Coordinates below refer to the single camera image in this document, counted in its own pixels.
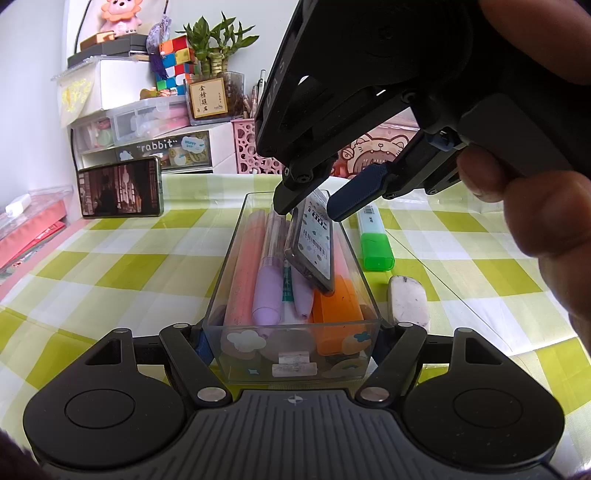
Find white charger plug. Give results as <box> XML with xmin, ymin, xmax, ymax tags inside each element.
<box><xmin>6</xmin><ymin>194</ymin><xmax>32</xmax><ymax>217</ymax></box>

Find small purple pen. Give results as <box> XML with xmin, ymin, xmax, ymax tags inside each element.
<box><xmin>293</xmin><ymin>272</ymin><xmax>315</xmax><ymax>320</ymax></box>

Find smartphone with green case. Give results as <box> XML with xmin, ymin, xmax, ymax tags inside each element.
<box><xmin>76</xmin><ymin>156</ymin><xmax>164</xmax><ymax>219</ymax></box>

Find green checked tablecloth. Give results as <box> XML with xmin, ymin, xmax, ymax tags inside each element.
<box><xmin>0</xmin><ymin>173</ymin><xmax>591</xmax><ymax>416</ymax></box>

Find grey eraser box with barcode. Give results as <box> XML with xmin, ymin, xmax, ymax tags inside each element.
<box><xmin>284</xmin><ymin>187</ymin><xmax>335</xmax><ymax>294</ymax></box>

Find green highlighter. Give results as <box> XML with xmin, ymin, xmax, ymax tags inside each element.
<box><xmin>355</xmin><ymin>203</ymin><xmax>395</xmax><ymax>271</ymax></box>

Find white eraser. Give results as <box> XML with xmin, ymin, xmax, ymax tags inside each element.
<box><xmin>387</xmin><ymin>274</ymin><xmax>431</xmax><ymax>330</ymax></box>

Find green bamboo plant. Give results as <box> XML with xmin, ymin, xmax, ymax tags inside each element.
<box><xmin>185</xmin><ymin>14</ymin><xmax>259</xmax><ymax>77</ymax></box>

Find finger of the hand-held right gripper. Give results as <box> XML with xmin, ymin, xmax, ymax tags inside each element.
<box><xmin>271</xmin><ymin>157</ymin><xmax>338</xmax><ymax>215</ymax></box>
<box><xmin>328</xmin><ymin>130</ymin><xmax>462</xmax><ymax>223</ymax></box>

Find calligraphy plaque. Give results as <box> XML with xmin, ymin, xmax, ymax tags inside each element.
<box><xmin>187</xmin><ymin>77</ymin><xmax>230</xmax><ymax>120</ymax></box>

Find pink cartoon pencil case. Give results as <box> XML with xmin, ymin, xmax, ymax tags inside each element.
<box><xmin>335</xmin><ymin>115</ymin><xmax>419</xmax><ymax>178</ymax></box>

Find bunch of assorted pens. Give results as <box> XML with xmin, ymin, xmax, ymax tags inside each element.
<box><xmin>242</xmin><ymin>69</ymin><xmax>269</xmax><ymax>121</ymax></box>

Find long neon pink pen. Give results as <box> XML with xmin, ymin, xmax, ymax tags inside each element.
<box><xmin>225</xmin><ymin>210</ymin><xmax>267</xmax><ymax>326</ymax></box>

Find clear plastic drawer organizer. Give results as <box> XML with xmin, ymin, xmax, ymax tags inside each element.
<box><xmin>69</xmin><ymin>95</ymin><xmax>237</xmax><ymax>175</ymax></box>

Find neon orange highlighter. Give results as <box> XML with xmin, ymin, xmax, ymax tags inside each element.
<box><xmin>313</xmin><ymin>274</ymin><xmax>366</xmax><ymax>357</ymax></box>

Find person's right hand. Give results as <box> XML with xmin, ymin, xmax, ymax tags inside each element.
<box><xmin>456</xmin><ymin>0</ymin><xmax>591</xmax><ymax>344</ymax></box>

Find white green glue stick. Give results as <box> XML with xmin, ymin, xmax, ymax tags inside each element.
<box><xmin>281</xmin><ymin>261</ymin><xmax>296</xmax><ymax>324</ymax></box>

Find purple pen with cartoon cap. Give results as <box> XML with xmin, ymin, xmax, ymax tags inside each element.
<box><xmin>252</xmin><ymin>211</ymin><xmax>288</xmax><ymax>326</ymax></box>

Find colourful puzzle cube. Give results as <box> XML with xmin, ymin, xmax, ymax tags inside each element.
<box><xmin>154</xmin><ymin>34</ymin><xmax>199</xmax><ymax>95</ymax></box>

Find glass planter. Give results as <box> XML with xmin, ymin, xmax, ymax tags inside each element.
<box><xmin>185</xmin><ymin>71</ymin><xmax>245</xmax><ymax>125</ymax></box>

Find pink lion toy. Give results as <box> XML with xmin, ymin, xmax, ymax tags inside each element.
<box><xmin>99</xmin><ymin>0</ymin><xmax>141</xmax><ymax>35</ymax></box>

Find white storage box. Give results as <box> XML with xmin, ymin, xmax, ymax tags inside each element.
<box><xmin>58</xmin><ymin>58</ymin><xmax>155</xmax><ymax>127</ymax></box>

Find pink flat box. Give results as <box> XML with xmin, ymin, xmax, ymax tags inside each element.
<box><xmin>0</xmin><ymin>187</ymin><xmax>75</xmax><ymax>278</ymax></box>

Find pink perforated pen holder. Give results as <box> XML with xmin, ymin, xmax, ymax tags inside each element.
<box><xmin>231</xmin><ymin>117</ymin><xmax>284</xmax><ymax>175</ymax></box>

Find small brown box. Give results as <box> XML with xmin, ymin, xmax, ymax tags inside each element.
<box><xmin>79</xmin><ymin>31</ymin><xmax>118</xmax><ymax>52</ymax></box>

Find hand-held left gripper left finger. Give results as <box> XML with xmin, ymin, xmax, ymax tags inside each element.
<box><xmin>85</xmin><ymin>323</ymin><xmax>234</xmax><ymax>409</ymax></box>

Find clear plastic tray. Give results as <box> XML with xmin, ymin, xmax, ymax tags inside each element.
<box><xmin>202</xmin><ymin>190</ymin><xmax>383</xmax><ymax>383</ymax></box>

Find black wall cable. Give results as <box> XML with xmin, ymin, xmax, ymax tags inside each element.
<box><xmin>74</xmin><ymin>0</ymin><xmax>88</xmax><ymax>54</ymax></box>

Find purple tassel charm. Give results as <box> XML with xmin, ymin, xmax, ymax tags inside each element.
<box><xmin>147</xmin><ymin>14</ymin><xmax>174</xmax><ymax>81</ymax></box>

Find yellow sticker sheet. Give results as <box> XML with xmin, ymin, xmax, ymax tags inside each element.
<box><xmin>53</xmin><ymin>71</ymin><xmax>100</xmax><ymax>127</ymax></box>

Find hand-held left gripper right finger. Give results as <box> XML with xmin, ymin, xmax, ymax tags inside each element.
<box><xmin>353</xmin><ymin>322</ymin><xmax>502</xmax><ymax>409</ymax></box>

